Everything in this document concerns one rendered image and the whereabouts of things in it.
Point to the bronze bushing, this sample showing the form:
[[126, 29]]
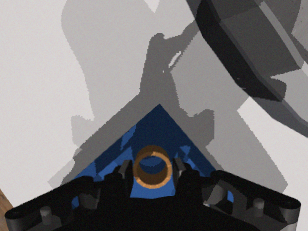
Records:
[[152, 181]]

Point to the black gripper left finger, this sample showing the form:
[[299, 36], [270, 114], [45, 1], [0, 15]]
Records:
[[53, 209]]

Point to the blue crate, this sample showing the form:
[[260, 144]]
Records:
[[156, 128]]

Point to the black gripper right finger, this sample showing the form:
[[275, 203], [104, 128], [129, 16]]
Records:
[[266, 209]]

